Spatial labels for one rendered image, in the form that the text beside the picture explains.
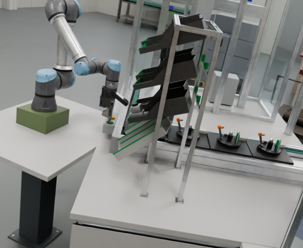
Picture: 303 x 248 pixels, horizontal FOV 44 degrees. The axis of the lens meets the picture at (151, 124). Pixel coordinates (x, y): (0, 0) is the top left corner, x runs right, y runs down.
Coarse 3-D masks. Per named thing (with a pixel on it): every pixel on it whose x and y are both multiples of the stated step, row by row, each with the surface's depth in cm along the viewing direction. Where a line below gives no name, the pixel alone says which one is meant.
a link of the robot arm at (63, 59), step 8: (64, 0) 209; (72, 0) 215; (72, 8) 213; (80, 8) 219; (72, 16) 215; (72, 24) 218; (64, 48) 221; (64, 56) 223; (56, 64) 226; (64, 64) 224; (64, 72) 225; (72, 72) 233; (64, 80) 225; (72, 80) 231; (64, 88) 231
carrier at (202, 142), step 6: (174, 126) 232; (168, 132) 222; (174, 132) 223; (180, 132) 220; (192, 132) 223; (204, 132) 229; (168, 138) 214; (174, 138) 216; (180, 138) 217; (186, 138) 216; (198, 138) 218; (204, 138) 223; (180, 144) 211; (186, 144) 211; (198, 144) 214; (204, 144) 215
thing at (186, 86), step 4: (184, 80) 184; (172, 84) 186; (176, 84) 186; (180, 84) 186; (184, 84) 176; (160, 88) 188; (168, 88) 188; (172, 88) 187; (176, 88) 174; (180, 88) 173; (184, 88) 174; (188, 88) 184; (160, 92) 176; (168, 92) 175; (152, 96) 191; (156, 96) 177; (160, 96) 177; (136, 100) 192; (140, 100) 193; (144, 100) 193; (148, 100) 192; (152, 100) 178; (156, 100) 178; (144, 104) 180; (148, 104) 179; (152, 104) 179
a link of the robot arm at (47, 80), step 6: (36, 72) 217; (42, 72) 215; (48, 72) 216; (54, 72) 217; (36, 78) 215; (42, 78) 213; (48, 78) 214; (54, 78) 216; (60, 78) 222; (36, 84) 216; (42, 84) 214; (48, 84) 215; (54, 84) 218; (60, 84) 223; (36, 90) 217; (42, 90) 215; (48, 90) 216; (54, 90) 220
